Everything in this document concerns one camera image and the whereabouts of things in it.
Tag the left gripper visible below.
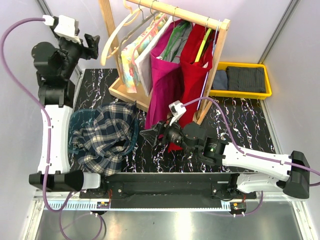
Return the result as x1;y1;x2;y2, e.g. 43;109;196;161
50;27;99;79

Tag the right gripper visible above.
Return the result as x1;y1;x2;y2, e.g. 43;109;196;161
139;114;198;155

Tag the navy plaid skirt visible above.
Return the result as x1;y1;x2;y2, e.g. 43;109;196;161
72;101;138;176

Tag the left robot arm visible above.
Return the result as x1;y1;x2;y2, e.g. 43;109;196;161
28;34;108;198

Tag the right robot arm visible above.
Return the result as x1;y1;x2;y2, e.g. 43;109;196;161
140;121;310;200

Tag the magenta skirt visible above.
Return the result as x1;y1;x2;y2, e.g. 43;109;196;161
144;23;184;130

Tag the grey hanger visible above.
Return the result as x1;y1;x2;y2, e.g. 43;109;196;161
117;11;163;56

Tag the red skirt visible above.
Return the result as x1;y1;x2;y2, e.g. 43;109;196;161
167;23;222;153

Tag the pink hanger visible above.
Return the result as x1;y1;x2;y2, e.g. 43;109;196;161
131;14;167;65

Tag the green hanger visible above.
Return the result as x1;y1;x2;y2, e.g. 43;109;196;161
162;21;191;61

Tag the yellow-green hanger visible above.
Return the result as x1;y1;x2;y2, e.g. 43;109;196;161
194;28;212;63

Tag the floral pastel garment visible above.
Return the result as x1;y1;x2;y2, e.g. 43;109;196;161
120;16;168;93

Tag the teal transparent basin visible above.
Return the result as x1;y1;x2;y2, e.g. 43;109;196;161
67;109;139;156

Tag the wooden clothes rack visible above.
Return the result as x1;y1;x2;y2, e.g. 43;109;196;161
99;0;230;112

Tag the white garment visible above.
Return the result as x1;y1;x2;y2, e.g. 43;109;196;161
134;17;173;96

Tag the grey garment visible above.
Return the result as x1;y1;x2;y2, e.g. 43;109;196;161
159;22;195;62

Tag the blue-grey folded cloth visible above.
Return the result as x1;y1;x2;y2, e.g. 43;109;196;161
212;70;228;91

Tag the dark striped folded cloth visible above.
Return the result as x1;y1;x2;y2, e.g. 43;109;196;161
225;66;266;93

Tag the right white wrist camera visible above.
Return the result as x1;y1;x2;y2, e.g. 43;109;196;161
168;100;187;126

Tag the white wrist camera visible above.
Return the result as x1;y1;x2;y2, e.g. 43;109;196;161
42;15;82;44
168;100;187;126

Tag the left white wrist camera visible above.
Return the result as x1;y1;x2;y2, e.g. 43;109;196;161
42;15;82;44

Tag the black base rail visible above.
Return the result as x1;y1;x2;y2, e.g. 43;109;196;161
80;172;257;211

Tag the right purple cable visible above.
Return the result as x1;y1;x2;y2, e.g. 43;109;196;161
181;96;320;187

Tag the purple cable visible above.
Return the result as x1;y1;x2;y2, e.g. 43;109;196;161
1;16;108;240
181;96;320;187

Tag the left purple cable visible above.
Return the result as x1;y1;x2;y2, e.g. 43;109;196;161
1;16;108;240

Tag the light blue wire hanger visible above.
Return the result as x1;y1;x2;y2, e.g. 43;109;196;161
196;19;223;111

